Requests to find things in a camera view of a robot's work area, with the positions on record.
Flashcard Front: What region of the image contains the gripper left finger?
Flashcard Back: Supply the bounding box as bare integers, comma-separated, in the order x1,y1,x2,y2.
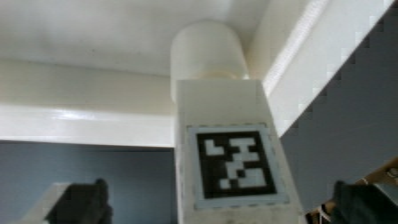
19,179,113,224

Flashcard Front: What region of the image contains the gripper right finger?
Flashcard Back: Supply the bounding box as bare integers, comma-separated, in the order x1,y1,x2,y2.
330,181,398,224

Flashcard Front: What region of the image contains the white leg with tag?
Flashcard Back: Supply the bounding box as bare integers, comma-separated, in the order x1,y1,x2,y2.
170,20,305,224

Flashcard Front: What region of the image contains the white square tabletop tray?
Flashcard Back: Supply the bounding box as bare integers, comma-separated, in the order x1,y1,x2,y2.
0,0,398,147

